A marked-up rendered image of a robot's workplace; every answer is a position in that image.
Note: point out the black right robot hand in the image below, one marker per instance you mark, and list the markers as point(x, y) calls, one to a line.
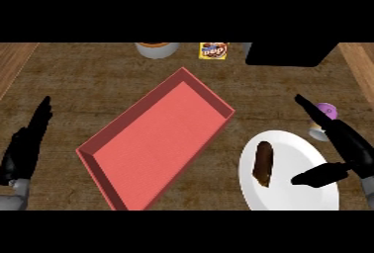
point(347, 141)

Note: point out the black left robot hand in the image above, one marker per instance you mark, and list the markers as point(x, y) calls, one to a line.
point(24, 148)

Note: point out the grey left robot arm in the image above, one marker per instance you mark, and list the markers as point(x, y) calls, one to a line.
point(14, 194)

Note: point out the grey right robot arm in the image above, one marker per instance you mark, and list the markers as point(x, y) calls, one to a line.
point(369, 192)

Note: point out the white round plate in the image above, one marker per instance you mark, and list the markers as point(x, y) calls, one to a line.
point(287, 184)

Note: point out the brown sweet potato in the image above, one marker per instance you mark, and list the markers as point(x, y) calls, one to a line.
point(264, 163)

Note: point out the red shallow cardboard box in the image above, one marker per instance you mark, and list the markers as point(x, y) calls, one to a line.
point(159, 138)

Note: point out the yellow snack box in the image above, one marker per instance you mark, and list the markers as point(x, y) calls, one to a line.
point(214, 50)

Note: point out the purple lidded cup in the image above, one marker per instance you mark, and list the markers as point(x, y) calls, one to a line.
point(324, 113)

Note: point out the black appliance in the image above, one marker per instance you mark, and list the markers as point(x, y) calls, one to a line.
point(287, 52)

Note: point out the grey round pot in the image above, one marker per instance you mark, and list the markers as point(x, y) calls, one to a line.
point(157, 49)

